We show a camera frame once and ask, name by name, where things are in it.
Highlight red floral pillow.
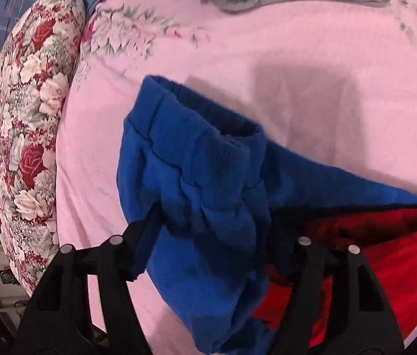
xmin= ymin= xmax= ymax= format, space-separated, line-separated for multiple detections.
xmin=0 ymin=0 xmax=87 ymax=297

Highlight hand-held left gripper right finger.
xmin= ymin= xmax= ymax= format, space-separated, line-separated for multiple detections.
xmin=264 ymin=237 xmax=405 ymax=355

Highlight pink floral bed sheet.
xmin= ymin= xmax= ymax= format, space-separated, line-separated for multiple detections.
xmin=55 ymin=0 xmax=417 ymax=352

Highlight blue and red pants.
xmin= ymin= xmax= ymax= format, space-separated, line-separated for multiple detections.
xmin=116 ymin=75 xmax=417 ymax=355

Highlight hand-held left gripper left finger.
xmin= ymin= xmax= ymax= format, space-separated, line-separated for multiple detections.
xmin=16 ymin=207 xmax=165 ymax=355

